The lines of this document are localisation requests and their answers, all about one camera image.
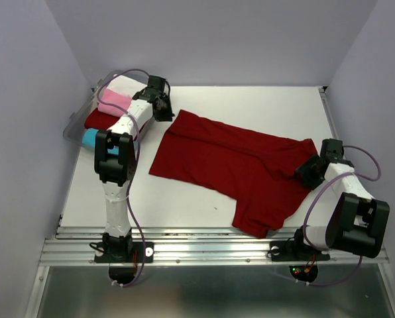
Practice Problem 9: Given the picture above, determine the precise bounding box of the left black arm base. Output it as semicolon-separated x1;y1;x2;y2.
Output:
89;233;154;264

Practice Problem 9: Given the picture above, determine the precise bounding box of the rolled dark red t shirt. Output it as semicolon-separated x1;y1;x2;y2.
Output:
84;109;148;143

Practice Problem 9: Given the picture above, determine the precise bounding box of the rolled pink t shirt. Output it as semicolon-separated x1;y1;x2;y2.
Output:
97;89;132;118

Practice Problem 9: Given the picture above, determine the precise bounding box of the rolled white t shirt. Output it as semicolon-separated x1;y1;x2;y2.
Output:
107;76;146;98

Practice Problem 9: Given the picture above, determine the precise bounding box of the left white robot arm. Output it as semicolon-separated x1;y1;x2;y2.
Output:
90;76;174;263

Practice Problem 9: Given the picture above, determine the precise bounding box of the rolled cyan t shirt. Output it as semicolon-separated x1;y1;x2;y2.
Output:
81;129;139;156

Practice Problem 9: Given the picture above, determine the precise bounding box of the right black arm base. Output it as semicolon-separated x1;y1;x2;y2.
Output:
266;228;330;262

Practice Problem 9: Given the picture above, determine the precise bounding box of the clear plastic storage bin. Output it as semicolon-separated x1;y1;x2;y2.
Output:
63;69;156;150

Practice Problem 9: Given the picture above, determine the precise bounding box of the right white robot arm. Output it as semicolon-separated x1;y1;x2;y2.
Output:
290;138;390;258

